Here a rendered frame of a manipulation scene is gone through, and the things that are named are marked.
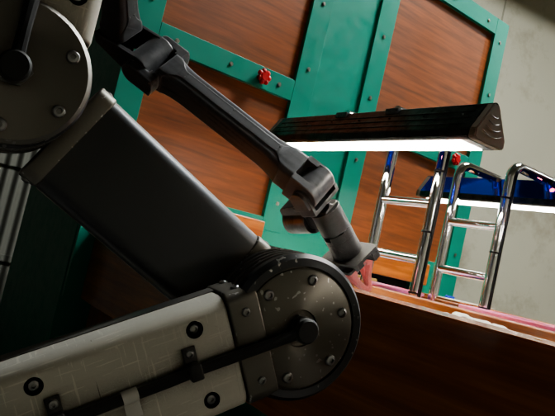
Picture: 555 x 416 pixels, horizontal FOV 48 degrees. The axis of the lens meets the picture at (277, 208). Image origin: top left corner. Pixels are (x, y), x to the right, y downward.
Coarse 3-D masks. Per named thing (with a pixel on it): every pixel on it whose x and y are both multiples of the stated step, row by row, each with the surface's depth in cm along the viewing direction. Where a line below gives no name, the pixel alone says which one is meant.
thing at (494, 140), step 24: (288, 120) 149; (312, 120) 140; (336, 120) 133; (360, 120) 126; (384, 120) 120; (408, 120) 114; (432, 120) 110; (456, 120) 105; (480, 120) 101; (480, 144) 103
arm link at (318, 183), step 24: (144, 72) 110; (168, 72) 111; (192, 72) 112; (168, 96) 114; (192, 96) 110; (216, 96) 111; (216, 120) 111; (240, 120) 110; (240, 144) 111; (264, 144) 109; (288, 144) 111; (264, 168) 111; (288, 168) 108; (312, 168) 110; (288, 192) 110; (312, 192) 107
